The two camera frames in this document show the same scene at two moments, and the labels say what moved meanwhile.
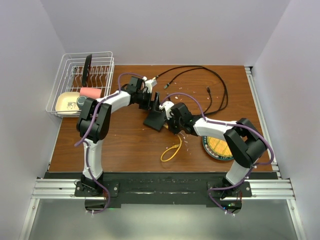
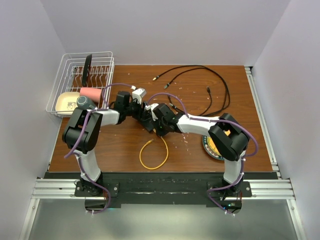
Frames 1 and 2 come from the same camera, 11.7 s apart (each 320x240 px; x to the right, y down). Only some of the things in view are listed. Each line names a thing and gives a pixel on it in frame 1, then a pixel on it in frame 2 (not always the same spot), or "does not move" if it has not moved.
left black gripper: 152,105 to 145,113
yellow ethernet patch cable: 173,146 to 166,157
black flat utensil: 85,72 does not move
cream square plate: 66,102 does not move
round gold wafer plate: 217,148 does not move
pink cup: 90,92 does not move
